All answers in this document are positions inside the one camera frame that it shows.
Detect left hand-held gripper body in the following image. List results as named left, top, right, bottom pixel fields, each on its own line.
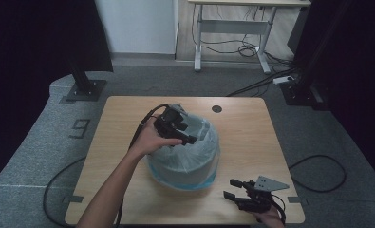
left=153, top=104, right=189, bottom=142

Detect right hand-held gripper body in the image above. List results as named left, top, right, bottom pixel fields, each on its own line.
left=236, top=175, right=290, bottom=214

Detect translucent blue-rimmed plastic bag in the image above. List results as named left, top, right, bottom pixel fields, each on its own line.
left=146, top=110, right=221, bottom=192

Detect grey-green round trash bin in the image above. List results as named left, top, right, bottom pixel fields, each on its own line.
left=148, top=126, right=220, bottom=189

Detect person's right hand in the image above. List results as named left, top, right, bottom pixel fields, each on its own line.
left=250, top=207, right=286, bottom=228

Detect person's left hand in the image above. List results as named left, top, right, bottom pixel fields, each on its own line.
left=129, top=118, right=183, bottom=160

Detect white power strip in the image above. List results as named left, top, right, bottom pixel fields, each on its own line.
left=272, top=75, right=295, bottom=86

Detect white desk with metal legs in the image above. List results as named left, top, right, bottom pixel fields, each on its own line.
left=188, top=0, right=312, bottom=74

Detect dark curtain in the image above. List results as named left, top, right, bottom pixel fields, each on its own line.
left=293, top=0, right=375, bottom=184
left=0, top=0, right=114, bottom=191

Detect left hand-held gripper cable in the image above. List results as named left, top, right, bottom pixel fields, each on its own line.
left=114, top=104, right=171, bottom=228

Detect hand-held gripper cable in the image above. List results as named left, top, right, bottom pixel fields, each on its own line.
left=270, top=193, right=288, bottom=225
left=114, top=104, right=171, bottom=228

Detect right hand-held gripper cable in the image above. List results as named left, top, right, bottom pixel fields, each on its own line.
left=270, top=193, right=288, bottom=225

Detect black power strip cables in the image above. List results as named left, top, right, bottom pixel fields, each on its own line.
left=226, top=67, right=291, bottom=98

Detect black floor cable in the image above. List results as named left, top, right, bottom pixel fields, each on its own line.
left=288, top=154, right=347, bottom=194
left=42, top=156, right=88, bottom=228

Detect black stand with base plate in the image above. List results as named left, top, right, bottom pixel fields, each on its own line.
left=65, top=61, right=108, bottom=103
left=279, top=0, right=354, bottom=110

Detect black cable bundle under desk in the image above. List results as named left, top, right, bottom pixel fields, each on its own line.
left=193, top=5, right=298, bottom=69

